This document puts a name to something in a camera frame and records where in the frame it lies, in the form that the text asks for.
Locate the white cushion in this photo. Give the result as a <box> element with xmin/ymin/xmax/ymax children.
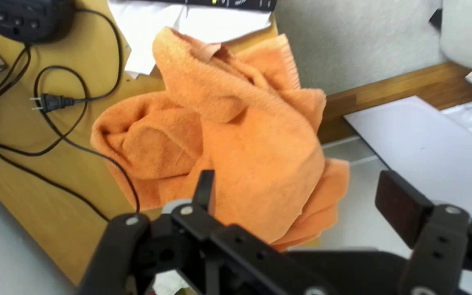
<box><xmin>440</xmin><ymin>0</ymin><xmax>472</xmax><ymax>69</ymax></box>

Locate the black power cable with plug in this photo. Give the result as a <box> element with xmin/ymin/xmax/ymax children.
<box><xmin>30</xmin><ymin>8</ymin><xmax>124</xmax><ymax>115</ymax></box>

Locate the black power strip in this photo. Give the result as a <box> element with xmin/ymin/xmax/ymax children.
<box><xmin>0</xmin><ymin>0</ymin><xmax>77</xmax><ymax>44</ymax></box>

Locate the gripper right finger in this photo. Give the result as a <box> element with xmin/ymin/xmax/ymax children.
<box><xmin>375</xmin><ymin>170</ymin><xmax>472</xmax><ymax>295</ymax></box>

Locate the white flat board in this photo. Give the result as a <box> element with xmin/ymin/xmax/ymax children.
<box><xmin>344</xmin><ymin>95</ymin><xmax>472</xmax><ymax>224</ymax></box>

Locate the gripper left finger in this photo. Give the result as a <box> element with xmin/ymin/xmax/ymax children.
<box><xmin>76</xmin><ymin>170</ymin><xmax>337</xmax><ymax>295</ymax></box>

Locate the white paper sheet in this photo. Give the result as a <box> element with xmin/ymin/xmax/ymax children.
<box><xmin>107</xmin><ymin>0</ymin><xmax>277</xmax><ymax>79</ymax></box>

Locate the orange towel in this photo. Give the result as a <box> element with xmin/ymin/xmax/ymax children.
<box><xmin>90</xmin><ymin>27</ymin><xmax>350</xmax><ymax>252</ymax></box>

